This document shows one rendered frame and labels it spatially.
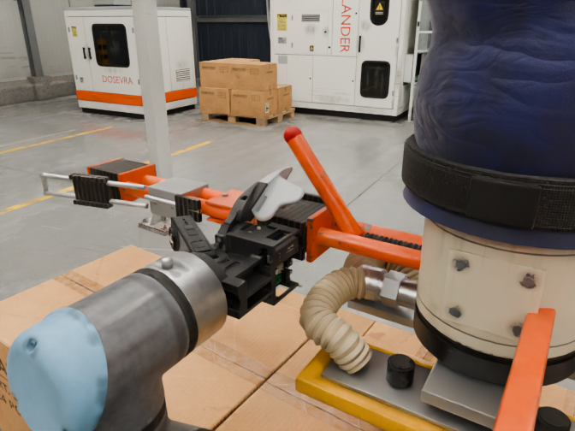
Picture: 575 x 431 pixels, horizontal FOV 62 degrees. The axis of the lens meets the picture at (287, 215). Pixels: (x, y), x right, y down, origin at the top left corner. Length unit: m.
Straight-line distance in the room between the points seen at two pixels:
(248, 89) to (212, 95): 0.67
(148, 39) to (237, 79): 4.07
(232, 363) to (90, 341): 0.50
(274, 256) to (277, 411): 0.34
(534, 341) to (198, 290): 0.28
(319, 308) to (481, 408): 0.18
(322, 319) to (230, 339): 0.40
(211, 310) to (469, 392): 0.25
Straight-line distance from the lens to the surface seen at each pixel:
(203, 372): 0.85
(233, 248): 0.52
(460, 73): 0.41
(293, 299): 1.76
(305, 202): 0.65
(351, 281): 0.58
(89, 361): 0.37
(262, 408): 0.78
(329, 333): 0.52
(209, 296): 0.43
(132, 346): 0.39
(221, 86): 7.71
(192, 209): 0.68
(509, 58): 0.40
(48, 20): 11.55
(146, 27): 3.53
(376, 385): 0.53
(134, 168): 0.82
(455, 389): 0.51
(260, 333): 0.92
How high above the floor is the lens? 1.49
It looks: 22 degrees down
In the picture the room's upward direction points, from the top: straight up
